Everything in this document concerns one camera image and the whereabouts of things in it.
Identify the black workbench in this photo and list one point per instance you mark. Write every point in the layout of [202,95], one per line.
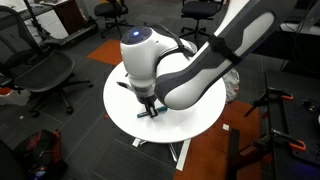
[293,133]

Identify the teal marker pen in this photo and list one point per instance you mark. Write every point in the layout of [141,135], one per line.
[162,108]

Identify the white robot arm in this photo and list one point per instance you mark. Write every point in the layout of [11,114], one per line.
[196,76]

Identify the brown wooden cabinet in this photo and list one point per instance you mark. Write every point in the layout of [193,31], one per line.
[68,15]

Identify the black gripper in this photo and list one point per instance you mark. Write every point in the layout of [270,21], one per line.
[146,99]

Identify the large black mesh office chair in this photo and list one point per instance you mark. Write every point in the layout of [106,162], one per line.
[43,71]

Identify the white table base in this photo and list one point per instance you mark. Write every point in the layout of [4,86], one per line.
[182,155]

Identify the white plastic bag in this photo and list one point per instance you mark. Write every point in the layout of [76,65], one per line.
[232,85]

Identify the red black backpack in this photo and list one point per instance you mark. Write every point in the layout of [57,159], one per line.
[41,150]

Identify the small white paper square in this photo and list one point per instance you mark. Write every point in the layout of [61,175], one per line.
[226,127]

